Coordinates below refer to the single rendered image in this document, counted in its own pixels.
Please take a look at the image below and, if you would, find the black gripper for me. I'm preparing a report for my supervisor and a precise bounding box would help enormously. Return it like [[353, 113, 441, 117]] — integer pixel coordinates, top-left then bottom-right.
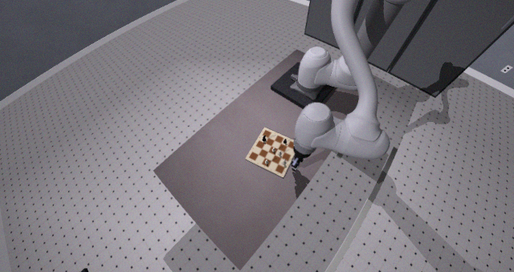
[[291, 147, 311, 170]]

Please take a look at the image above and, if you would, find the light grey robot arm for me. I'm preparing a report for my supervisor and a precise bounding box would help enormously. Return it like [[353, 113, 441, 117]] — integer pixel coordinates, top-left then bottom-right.
[[290, 0, 411, 159]]

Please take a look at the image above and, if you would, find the brown and cream chessboard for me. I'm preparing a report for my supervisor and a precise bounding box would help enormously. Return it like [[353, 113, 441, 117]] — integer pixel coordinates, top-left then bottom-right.
[[245, 128, 295, 178]]

